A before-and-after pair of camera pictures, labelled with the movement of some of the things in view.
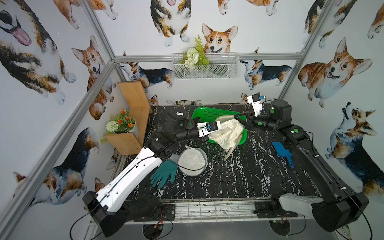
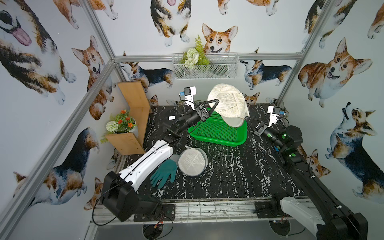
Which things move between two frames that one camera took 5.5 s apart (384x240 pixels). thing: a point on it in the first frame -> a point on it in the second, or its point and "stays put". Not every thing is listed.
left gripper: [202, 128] -> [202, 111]
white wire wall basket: [222, 66] stays put
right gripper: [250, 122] -> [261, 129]
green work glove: [167, 168] stays put
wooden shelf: [135, 94] stays put
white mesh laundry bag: [227, 138] -> [232, 107]
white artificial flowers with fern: [195, 55] stays put
